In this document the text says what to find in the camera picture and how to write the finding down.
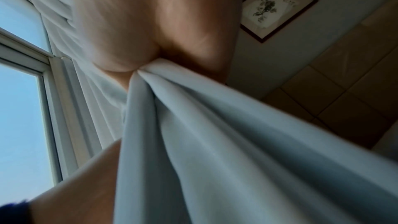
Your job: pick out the glass window with frame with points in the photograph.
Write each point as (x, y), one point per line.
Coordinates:
(18, 119)

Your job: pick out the person's right hand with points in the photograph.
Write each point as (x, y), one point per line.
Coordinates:
(140, 16)

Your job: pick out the white curtain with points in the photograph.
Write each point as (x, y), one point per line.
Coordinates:
(217, 156)

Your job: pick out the person's left hand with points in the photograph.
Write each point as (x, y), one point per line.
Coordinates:
(77, 193)

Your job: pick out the beige padded headboard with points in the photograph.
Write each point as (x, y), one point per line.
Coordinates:
(351, 70)

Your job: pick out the dark framed picture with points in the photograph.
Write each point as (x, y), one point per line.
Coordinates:
(273, 9)

